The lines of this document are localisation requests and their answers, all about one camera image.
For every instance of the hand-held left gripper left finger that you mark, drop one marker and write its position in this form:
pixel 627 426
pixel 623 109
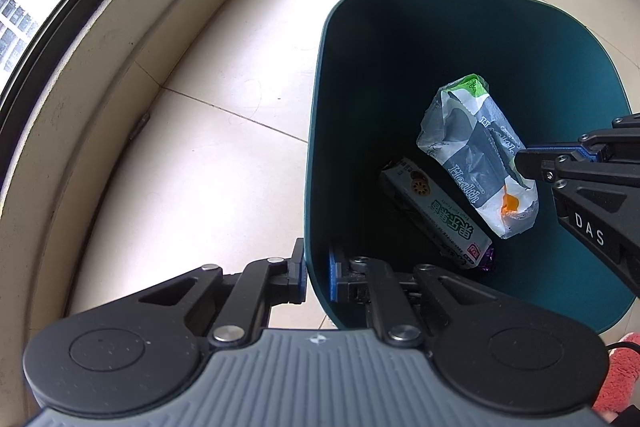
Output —
pixel 301 274

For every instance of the white purple snack packet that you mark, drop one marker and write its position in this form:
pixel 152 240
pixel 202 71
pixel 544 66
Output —
pixel 435 217

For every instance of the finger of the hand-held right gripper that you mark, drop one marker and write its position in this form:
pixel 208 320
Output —
pixel 555 152
pixel 590 202

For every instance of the red fluffy cloth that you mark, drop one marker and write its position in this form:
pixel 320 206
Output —
pixel 622 382

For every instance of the dark teal trash bin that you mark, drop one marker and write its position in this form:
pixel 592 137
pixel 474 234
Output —
pixel 390 57

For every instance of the white grey plastic bag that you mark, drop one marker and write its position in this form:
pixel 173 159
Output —
pixel 470 142

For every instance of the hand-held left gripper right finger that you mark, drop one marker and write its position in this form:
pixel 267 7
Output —
pixel 333 279

